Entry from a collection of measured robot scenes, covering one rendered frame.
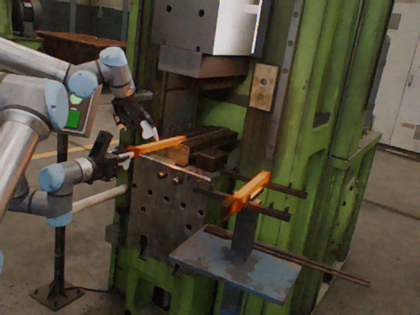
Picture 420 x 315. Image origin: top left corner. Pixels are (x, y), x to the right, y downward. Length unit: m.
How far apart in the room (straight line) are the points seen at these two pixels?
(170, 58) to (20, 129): 0.85
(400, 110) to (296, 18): 5.21
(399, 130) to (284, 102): 5.20
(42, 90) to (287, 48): 0.93
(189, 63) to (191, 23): 0.15
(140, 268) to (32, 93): 1.15
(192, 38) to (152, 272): 1.02
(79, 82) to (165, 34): 0.61
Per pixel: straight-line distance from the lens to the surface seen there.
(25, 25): 6.86
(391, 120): 6.77
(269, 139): 1.67
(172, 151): 1.74
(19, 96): 1.04
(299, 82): 1.61
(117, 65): 1.33
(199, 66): 1.62
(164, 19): 1.72
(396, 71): 6.72
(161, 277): 1.92
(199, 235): 1.55
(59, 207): 1.32
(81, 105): 1.90
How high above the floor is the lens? 1.48
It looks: 18 degrees down
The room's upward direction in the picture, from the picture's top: 8 degrees clockwise
